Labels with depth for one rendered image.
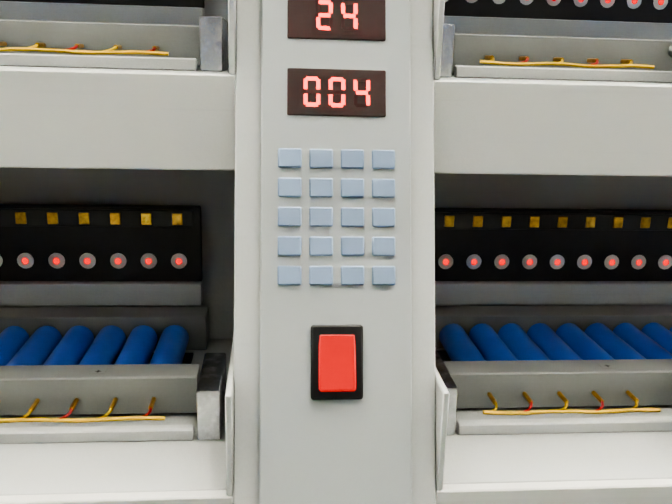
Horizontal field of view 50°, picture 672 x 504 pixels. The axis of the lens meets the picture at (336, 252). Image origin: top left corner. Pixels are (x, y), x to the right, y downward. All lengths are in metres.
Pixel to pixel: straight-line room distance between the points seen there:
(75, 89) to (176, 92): 0.05
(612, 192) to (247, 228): 0.34
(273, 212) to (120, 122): 0.08
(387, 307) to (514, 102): 0.12
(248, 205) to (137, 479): 0.14
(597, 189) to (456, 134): 0.25
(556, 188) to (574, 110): 0.21
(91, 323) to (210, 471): 0.17
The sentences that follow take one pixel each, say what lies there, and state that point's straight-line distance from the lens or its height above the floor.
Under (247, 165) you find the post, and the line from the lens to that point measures 0.34.
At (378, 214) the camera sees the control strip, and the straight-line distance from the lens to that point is 0.33.
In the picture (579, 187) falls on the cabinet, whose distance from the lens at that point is 0.59.
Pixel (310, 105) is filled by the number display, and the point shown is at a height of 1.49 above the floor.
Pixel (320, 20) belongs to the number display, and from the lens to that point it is 0.35.
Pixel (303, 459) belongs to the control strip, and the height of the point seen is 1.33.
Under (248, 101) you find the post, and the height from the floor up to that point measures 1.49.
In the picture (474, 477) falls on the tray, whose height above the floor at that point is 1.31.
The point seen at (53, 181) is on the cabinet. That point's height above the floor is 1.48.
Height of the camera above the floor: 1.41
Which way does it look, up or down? 2 degrees up
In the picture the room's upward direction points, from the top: straight up
